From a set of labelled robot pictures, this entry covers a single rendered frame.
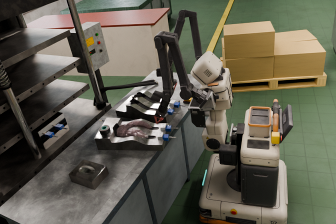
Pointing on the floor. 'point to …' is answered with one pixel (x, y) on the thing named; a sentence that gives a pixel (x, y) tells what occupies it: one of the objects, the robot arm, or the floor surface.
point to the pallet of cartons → (271, 57)
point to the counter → (115, 39)
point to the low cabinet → (126, 0)
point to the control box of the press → (96, 42)
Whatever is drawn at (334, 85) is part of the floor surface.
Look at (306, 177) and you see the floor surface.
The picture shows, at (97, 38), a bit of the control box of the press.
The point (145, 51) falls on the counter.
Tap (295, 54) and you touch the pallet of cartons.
